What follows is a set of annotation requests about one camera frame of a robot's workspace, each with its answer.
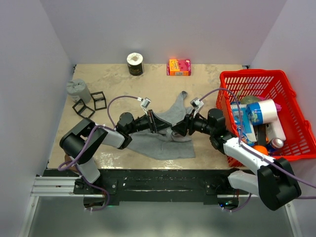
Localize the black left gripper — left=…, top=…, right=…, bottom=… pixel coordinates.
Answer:
left=127, top=110, right=172, bottom=134

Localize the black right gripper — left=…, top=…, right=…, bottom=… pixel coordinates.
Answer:
left=171, top=109, right=214, bottom=137

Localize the grey sleeveless shirt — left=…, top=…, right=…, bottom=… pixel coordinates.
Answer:
left=127, top=91, right=196, bottom=160

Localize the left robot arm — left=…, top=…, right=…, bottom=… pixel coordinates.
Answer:
left=58, top=110, right=172, bottom=194

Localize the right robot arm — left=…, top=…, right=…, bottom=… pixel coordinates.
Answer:
left=171, top=109, right=302, bottom=210

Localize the black brooch display case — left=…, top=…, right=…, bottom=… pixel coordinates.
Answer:
left=90, top=91, right=107, bottom=111

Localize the orange pink snack box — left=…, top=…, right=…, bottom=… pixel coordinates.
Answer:
left=166, top=59, right=192, bottom=77

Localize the blue razor package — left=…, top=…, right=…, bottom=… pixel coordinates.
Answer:
left=231, top=103, right=257, bottom=146

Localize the green round fruit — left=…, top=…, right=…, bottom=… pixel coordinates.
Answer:
left=240, top=95, right=261, bottom=105

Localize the toilet paper roll black wrapper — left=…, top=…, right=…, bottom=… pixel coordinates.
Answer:
left=126, top=52, right=144, bottom=76

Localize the orange fruit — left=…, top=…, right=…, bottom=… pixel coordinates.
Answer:
left=252, top=145, right=269, bottom=156

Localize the blue white wipes roll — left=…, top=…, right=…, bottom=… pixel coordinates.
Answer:
left=246, top=99, right=278, bottom=125

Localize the grey paper roll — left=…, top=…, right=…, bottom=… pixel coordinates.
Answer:
left=66, top=79, right=91, bottom=103

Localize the white box in basket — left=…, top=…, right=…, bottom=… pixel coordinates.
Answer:
left=264, top=117, right=286, bottom=142

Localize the silver drink can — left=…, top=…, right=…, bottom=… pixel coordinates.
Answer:
left=267, top=138, right=284, bottom=152

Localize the red plastic basket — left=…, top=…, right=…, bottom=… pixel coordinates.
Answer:
left=216, top=69, right=316, bottom=161

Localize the brown wooden block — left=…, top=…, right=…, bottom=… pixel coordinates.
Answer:
left=64, top=154, right=78, bottom=173

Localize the pink packet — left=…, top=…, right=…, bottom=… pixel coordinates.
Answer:
left=275, top=103, right=282, bottom=112

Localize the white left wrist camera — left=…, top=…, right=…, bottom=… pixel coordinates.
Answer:
left=137, top=97, right=151, bottom=115

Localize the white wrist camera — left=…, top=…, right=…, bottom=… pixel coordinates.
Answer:
left=137, top=97, right=151, bottom=115
left=190, top=98, right=204, bottom=117

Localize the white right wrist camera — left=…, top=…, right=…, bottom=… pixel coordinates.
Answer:
left=190, top=98, right=204, bottom=117

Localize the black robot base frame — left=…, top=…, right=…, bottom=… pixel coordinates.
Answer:
left=74, top=169, right=246, bottom=205

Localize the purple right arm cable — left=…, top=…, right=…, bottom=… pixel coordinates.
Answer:
left=198, top=88, right=316, bottom=199

